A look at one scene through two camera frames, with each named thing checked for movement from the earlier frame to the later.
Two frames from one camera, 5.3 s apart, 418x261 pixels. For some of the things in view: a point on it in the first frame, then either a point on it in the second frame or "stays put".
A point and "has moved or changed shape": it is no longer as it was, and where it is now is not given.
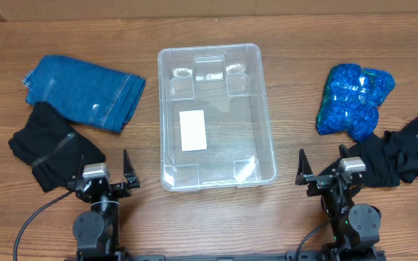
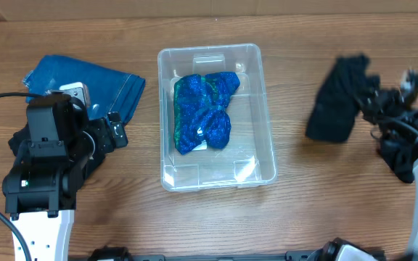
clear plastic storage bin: [215, 117] stays put
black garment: [407, 153] has moved or changed shape
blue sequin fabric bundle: [350, 100] -> [199, 116]
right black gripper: [322, 180] -> [370, 97]
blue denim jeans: [83, 93] stays put
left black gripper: [123, 191] -> [101, 127]
